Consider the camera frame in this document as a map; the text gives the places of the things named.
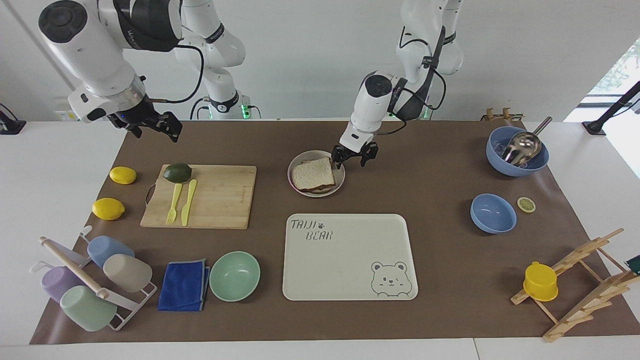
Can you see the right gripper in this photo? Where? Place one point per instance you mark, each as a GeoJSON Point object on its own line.
{"type": "Point", "coordinates": [134, 116]}

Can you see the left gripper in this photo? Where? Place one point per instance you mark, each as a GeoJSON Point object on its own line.
{"type": "Point", "coordinates": [354, 150]}

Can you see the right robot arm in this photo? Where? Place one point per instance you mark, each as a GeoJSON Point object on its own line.
{"type": "Point", "coordinates": [85, 55]}

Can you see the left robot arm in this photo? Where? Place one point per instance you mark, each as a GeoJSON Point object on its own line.
{"type": "Point", "coordinates": [372, 105]}

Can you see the pink round plate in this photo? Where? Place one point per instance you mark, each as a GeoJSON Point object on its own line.
{"type": "Point", "coordinates": [340, 175]}

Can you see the white bread slice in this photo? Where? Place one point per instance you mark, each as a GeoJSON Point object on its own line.
{"type": "Point", "coordinates": [312, 174]}

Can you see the green avocado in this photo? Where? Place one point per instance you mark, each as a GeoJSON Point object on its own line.
{"type": "Point", "coordinates": [177, 173]}

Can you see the yellow lemon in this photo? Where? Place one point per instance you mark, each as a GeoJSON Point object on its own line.
{"type": "Point", "coordinates": [108, 209]}
{"type": "Point", "coordinates": [123, 175]}

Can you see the yellow-green plastic fork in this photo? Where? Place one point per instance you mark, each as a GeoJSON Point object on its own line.
{"type": "Point", "coordinates": [174, 202]}

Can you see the yellow-green plastic knife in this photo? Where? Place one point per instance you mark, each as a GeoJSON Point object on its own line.
{"type": "Point", "coordinates": [188, 202]}

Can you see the bamboo cutting board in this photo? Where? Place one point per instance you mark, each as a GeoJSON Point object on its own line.
{"type": "Point", "coordinates": [225, 197]}

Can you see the cream tray with bear print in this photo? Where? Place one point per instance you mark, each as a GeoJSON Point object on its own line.
{"type": "Point", "coordinates": [345, 260]}

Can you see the blue cup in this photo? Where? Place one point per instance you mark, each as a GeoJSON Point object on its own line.
{"type": "Point", "coordinates": [110, 249]}

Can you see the black stand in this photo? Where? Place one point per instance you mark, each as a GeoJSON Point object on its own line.
{"type": "Point", "coordinates": [10, 126]}
{"type": "Point", "coordinates": [612, 111]}

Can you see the small wooden rack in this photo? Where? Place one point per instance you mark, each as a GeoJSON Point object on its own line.
{"type": "Point", "coordinates": [492, 116]}

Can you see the large blue bowl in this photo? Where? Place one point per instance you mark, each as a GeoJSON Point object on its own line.
{"type": "Point", "coordinates": [500, 162]}

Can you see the beige cup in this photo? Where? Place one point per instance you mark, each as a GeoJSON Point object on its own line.
{"type": "Point", "coordinates": [129, 272]}

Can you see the small blue bowl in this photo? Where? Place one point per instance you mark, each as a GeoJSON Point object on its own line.
{"type": "Point", "coordinates": [492, 214]}

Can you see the blue folded cloth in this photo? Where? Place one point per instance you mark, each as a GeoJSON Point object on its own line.
{"type": "Point", "coordinates": [182, 286]}

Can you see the metal ladle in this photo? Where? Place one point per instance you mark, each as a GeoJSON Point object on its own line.
{"type": "Point", "coordinates": [522, 147]}

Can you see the green bowl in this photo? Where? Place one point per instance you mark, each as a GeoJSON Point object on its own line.
{"type": "Point", "coordinates": [235, 276]}

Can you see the lime slice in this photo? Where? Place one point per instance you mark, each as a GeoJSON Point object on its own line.
{"type": "Point", "coordinates": [526, 204]}

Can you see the purple cup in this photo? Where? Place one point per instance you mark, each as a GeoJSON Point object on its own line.
{"type": "Point", "coordinates": [57, 282]}

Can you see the green cup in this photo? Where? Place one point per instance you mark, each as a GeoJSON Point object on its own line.
{"type": "Point", "coordinates": [87, 310]}

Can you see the yellow cup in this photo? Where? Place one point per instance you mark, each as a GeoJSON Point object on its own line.
{"type": "Point", "coordinates": [540, 282]}

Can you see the wooden dish rack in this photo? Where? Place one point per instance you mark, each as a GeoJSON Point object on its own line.
{"type": "Point", "coordinates": [580, 255]}

